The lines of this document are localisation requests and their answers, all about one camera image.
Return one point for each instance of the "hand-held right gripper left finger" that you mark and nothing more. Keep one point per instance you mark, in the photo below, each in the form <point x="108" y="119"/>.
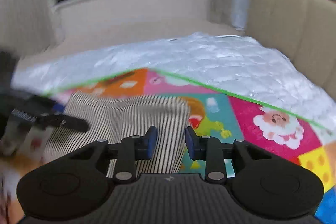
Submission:
<point x="152" y="142"/>

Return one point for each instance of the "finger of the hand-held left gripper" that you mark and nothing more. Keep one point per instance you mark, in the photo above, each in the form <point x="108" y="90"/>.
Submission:
<point x="68" y="123"/>
<point x="59" y="107"/>

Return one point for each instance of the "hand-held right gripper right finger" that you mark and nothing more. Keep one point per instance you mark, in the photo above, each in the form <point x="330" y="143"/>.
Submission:
<point x="189" y="144"/>

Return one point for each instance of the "striped beige garment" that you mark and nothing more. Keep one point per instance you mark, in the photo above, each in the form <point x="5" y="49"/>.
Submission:
<point x="126" y="119"/>

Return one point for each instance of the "colourful cartoon play mat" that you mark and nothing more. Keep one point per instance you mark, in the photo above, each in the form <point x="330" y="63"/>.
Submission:
<point x="262" y="113"/>

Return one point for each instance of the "white quilted mattress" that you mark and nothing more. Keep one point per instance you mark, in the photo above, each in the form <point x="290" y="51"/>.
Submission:
<point x="210" y="61"/>

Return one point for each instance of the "pink fleece cloth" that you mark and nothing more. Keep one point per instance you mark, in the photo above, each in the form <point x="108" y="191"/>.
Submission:
<point x="5" y="203"/>

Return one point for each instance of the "pleated beige curtain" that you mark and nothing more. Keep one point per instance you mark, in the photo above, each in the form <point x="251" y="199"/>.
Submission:
<point x="23" y="3"/>

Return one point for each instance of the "beige padded headboard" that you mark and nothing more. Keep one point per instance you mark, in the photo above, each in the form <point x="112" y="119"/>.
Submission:
<point x="296" y="27"/>

